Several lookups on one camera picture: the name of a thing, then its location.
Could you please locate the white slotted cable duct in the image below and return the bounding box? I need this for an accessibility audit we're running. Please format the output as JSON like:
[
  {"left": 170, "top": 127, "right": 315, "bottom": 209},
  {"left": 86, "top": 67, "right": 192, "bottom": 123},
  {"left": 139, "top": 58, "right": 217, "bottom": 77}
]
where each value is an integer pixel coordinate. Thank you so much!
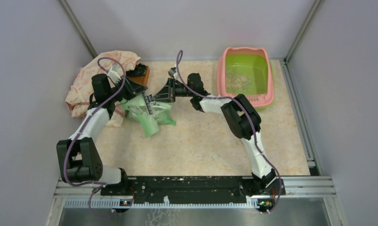
[{"left": 64, "top": 198, "right": 259, "bottom": 209}]

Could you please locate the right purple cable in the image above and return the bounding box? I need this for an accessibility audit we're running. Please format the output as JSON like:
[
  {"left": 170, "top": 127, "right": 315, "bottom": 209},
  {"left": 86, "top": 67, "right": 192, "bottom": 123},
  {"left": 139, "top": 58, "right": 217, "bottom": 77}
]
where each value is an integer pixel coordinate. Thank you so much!
[{"left": 175, "top": 49, "right": 285, "bottom": 216}]

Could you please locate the green cat litter bag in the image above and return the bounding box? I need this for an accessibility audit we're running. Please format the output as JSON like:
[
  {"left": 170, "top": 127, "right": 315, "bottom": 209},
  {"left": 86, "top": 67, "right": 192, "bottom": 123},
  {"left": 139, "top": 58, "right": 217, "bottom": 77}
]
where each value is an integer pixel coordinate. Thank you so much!
[{"left": 121, "top": 93, "right": 176, "bottom": 137}]

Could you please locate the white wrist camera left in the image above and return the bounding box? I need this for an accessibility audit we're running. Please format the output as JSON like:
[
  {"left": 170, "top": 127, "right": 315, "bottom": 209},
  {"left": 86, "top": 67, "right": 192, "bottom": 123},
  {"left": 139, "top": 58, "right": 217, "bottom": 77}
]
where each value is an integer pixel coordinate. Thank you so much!
[{"left": 107, "top": 64, "right": 121, "bottom": 84}]

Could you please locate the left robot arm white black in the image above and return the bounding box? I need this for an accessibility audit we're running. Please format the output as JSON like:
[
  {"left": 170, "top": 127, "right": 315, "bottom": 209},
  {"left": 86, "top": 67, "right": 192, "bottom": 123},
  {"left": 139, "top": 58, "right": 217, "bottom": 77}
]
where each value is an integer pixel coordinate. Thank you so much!
[{"left": 56, "top": 73, "right": 147, "bottom": 195}]

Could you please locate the pink patterned crumpled cloth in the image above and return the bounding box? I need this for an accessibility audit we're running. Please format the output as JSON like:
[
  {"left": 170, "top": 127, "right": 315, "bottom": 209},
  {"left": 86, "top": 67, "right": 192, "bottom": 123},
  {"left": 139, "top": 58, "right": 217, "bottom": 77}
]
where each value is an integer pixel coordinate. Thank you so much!
[{"left": 65, "top": 50, "right": 141, "bottom": 118}]

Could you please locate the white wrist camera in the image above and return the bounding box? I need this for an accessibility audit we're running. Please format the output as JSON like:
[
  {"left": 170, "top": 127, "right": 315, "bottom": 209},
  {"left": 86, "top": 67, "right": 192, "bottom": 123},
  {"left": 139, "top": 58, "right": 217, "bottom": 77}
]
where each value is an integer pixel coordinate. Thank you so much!
[
  {"left": 107, "top": 64, "right": 121, "bottom": 84},
  {"left": 168, "top": 65, "right": 178, "bottom": 79}
]

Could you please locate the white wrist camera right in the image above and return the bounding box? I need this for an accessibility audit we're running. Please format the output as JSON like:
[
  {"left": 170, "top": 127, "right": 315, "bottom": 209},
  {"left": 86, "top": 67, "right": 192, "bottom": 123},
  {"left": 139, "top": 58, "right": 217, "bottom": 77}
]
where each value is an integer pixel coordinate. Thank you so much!
[{"left": 168, "top": 65, "right": 178, "bottom": 79}]

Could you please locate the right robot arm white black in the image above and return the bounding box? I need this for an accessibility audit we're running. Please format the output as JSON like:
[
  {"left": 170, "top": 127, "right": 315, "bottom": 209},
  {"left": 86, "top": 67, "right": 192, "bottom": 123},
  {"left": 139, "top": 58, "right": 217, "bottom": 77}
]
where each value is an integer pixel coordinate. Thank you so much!
[{"left": 151, "top": 73, "right": 283, "bottom": 194}]

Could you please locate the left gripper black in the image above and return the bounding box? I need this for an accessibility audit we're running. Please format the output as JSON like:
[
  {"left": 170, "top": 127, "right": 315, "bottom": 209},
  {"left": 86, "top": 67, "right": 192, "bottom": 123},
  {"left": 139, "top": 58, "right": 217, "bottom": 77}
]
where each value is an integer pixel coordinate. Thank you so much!
[{"left": 108, "top": 74, "right": 148, "bottom": 102}]

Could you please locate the pink and green litter box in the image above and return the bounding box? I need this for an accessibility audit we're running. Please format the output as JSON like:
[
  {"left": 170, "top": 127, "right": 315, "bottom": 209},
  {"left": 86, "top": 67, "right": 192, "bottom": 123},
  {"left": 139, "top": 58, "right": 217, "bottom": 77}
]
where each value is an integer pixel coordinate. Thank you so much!
[{"left": 217, "top": 47, "right": 274, "bottom": 110}]

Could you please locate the dark patterned rolled fabric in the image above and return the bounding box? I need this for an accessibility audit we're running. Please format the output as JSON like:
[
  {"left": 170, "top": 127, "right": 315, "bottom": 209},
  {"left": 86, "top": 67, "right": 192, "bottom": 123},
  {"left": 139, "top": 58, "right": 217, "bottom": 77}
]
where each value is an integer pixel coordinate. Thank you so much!
[{"left": 132, "top": 64, "right": 147, "bottom": 77}]

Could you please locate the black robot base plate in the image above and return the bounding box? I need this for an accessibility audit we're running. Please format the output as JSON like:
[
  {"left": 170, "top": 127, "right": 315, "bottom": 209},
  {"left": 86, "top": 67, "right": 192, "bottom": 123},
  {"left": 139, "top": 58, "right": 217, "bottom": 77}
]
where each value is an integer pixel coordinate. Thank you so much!
[{"left": 100, "top": 176, "right": 286, "bottom": 204}]

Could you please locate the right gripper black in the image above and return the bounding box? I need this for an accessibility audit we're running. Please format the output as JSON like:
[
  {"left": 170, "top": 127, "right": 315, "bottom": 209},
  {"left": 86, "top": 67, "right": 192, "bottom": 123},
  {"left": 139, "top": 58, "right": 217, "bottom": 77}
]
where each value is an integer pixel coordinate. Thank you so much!
[{"left": 152, "top": 78, "right": 194, "bottom": 104}]

